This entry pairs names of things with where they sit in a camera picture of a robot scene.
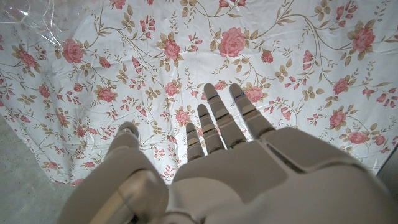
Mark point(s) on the transparent cling film sheet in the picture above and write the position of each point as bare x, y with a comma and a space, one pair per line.
34, 21

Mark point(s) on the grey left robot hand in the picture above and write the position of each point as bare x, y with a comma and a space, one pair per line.
248, 180

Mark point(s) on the floral backdrop cloth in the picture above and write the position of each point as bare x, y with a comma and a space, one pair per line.
280, 62

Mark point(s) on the dark grey partition panel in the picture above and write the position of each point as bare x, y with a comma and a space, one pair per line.
390, 174

